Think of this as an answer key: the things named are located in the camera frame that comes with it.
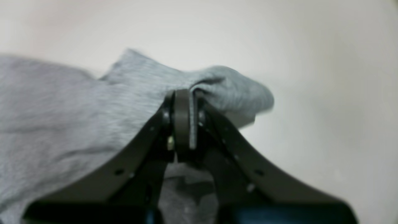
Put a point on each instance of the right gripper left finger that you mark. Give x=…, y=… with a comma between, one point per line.
x=126, y=189

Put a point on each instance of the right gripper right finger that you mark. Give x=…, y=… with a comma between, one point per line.
x=252, y=190

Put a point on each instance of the grey T-shirt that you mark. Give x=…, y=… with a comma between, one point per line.
x=58, y=123

